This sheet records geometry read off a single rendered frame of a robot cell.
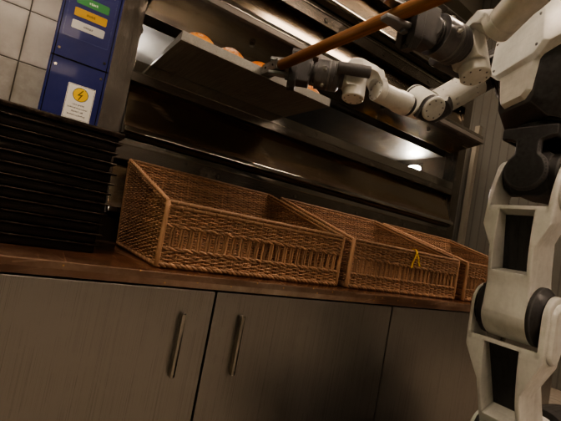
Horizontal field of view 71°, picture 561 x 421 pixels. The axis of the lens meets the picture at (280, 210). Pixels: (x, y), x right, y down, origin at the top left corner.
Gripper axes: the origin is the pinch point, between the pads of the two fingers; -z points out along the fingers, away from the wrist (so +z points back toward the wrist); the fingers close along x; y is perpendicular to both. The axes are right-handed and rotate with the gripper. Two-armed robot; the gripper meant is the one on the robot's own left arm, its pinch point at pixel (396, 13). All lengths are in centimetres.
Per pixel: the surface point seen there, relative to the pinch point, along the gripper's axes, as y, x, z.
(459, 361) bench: 35, 82, 82
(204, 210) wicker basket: 27, 46, -24
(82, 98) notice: 71, 19, -55
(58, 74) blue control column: 70, 15, -63
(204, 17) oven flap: 71, -19, -25
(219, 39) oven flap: 79, -17, -17
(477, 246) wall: 163, 29, 252
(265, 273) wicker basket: 30, 59, -4
